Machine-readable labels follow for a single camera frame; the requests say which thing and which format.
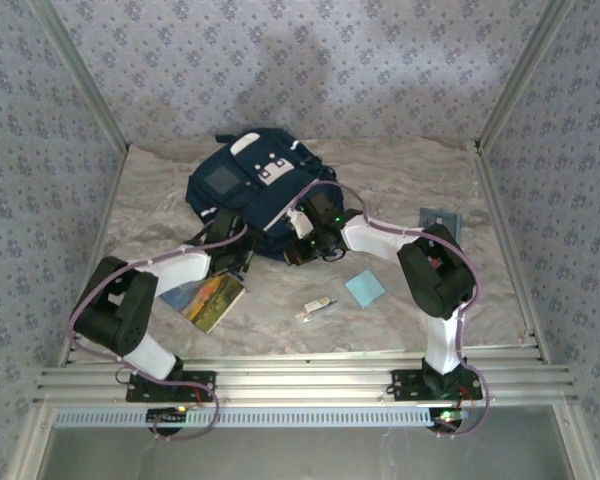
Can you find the navy blue backpack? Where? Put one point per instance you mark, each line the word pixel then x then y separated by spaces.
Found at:
pixel 240 190

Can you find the small beige eraser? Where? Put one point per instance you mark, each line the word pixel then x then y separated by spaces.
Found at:
pixel 315 305

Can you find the light blue sticky note pad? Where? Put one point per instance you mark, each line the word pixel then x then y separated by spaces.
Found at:
pixel 365 289

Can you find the landscape painting cover book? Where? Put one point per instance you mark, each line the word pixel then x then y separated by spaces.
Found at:
pixel 210 300

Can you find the grey blue card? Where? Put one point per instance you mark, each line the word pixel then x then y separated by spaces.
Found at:
pixel 437 220

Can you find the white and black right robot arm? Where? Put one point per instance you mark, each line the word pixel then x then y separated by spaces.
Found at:
pixel 375 237

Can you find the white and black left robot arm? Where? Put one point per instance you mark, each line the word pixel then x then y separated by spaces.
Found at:
pixel 180 270

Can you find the grey metal panel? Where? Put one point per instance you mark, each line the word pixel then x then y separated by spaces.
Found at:
pixel 305 455

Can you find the aluminium side rail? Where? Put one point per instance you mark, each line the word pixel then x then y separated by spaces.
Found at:
pixel 510 250
pixel 112 200

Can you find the aluminium mounting rail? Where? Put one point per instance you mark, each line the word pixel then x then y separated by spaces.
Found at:
pixel 305 380

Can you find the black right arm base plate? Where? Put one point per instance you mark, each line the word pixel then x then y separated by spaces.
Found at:
pixel 405 385

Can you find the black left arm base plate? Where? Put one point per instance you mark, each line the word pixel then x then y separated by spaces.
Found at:
pixel 140 390

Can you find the aluminium frame post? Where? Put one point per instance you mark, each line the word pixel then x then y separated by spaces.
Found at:
pixel 525 75
pixel 80 75

